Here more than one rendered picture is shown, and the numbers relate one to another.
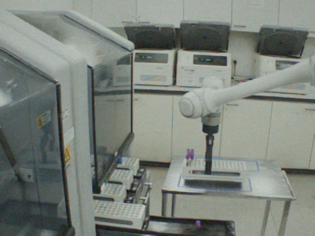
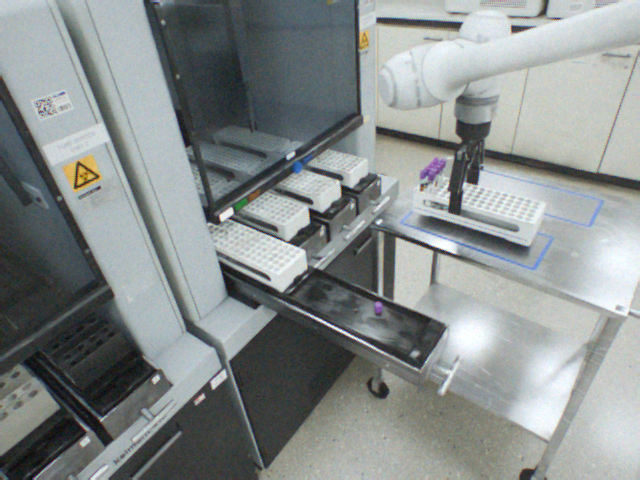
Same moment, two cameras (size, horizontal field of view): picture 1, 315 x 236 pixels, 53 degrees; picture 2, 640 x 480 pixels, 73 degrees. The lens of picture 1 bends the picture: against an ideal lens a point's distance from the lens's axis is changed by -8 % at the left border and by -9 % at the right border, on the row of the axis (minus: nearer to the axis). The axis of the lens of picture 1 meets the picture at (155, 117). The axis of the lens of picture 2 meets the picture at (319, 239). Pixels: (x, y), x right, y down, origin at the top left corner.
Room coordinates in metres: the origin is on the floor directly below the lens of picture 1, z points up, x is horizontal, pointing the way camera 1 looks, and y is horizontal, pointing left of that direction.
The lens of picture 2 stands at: (0.48, -0.42, 1.51)
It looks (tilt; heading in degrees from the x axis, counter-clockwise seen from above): 38 degrees down; 32
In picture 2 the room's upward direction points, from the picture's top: 6 degrees counter-clockwise
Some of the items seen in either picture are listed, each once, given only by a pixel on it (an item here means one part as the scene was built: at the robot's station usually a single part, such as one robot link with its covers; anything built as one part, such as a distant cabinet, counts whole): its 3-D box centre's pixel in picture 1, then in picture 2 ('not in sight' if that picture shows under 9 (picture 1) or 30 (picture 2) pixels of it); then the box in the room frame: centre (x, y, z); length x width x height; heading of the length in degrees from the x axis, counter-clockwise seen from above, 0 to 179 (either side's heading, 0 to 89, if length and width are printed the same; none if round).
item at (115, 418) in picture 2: not in sight; (55, 331); (0.74, 0.48, 0.78); 0.73 x 0.14 x 0.09; 82
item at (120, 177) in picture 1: (100, 178); (292, 185); (1.42, 0.25, 0.83); 0.30 x 0.10 x 0.06; 82
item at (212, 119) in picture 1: (211, 117); (475, 105); (1.45, -0.25, 1.13); 0.09 x 0.09 x 0.06
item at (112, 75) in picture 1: (61, 86); (208, 30); (1.37, 0.40, 1.28); 0.61 x 0.51 x 0.63; 172
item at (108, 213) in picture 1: (105, 214); (248, 252); (1.11, 0.19, 0.83); 0.30 x 0.10 x 0.06; 82
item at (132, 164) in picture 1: (108, 165); (321, 164); (1.58, 0.23, 0.83); 0.30 x 0.10 x 0.06; 82
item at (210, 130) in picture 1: (210, 133); (471, 137); (1.45, -0.25, 1.06); 0.08 x 0.07 x 0.09; 173
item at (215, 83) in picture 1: (211, 94); (477, 54); (1.44, -0.24, 1.24); 0.13 x 0.11 x 0.16; 146
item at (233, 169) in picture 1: (214, 169); (475, 207); (1.44, -0.28, 0.88); 0.30 x 0.10 x 0.06; 83
